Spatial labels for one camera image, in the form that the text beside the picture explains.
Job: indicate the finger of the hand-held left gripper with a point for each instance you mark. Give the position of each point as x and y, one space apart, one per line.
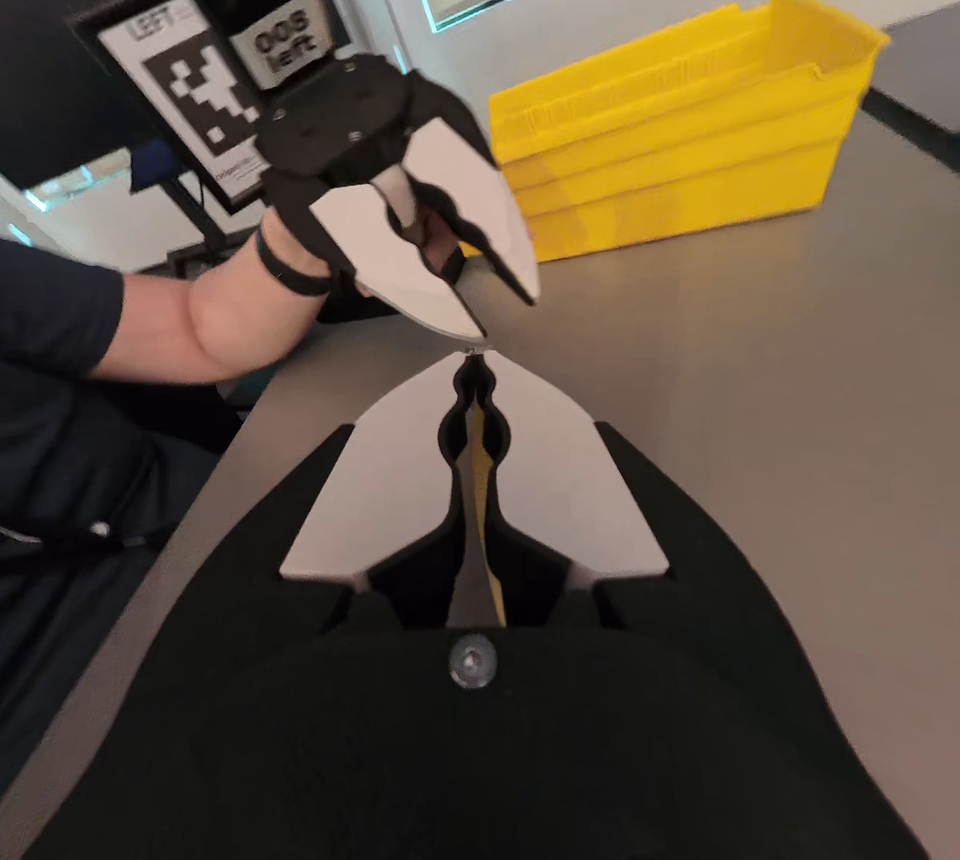
472 184
375 252

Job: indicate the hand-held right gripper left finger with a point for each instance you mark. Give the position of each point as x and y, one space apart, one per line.
375 492

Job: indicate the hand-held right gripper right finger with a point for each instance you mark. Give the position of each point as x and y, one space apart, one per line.
570 500

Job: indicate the yellow plastic bin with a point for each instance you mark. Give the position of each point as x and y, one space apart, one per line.
675 147

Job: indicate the person's left forearm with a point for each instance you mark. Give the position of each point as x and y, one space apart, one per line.
217 327

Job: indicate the person's left hand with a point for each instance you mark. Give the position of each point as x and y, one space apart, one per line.
300 248

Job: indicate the black wristband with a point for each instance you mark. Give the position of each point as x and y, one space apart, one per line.
296 282

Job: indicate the black framed marker sign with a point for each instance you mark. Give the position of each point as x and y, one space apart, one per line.
187 94

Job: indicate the black sign stand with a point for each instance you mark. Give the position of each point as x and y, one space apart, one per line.
199 229

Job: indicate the small blue object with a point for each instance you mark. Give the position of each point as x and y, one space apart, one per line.
154 166

